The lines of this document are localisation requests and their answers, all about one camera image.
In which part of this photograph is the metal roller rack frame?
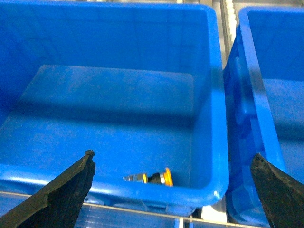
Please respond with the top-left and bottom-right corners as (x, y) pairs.
(0, 0), (304, 228)

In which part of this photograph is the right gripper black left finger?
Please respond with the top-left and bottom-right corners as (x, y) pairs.
(0, 150), (95, 228)

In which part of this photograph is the yellow mushroom push button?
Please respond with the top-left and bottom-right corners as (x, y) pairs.
(123, 167), (173, 187)

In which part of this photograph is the blue plastic crate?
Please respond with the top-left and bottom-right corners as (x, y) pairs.
(0, 0), (228, 213)
(224, 6), (304, 227)

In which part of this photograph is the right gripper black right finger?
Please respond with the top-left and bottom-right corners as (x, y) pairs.
(250, 153), (304, 228)

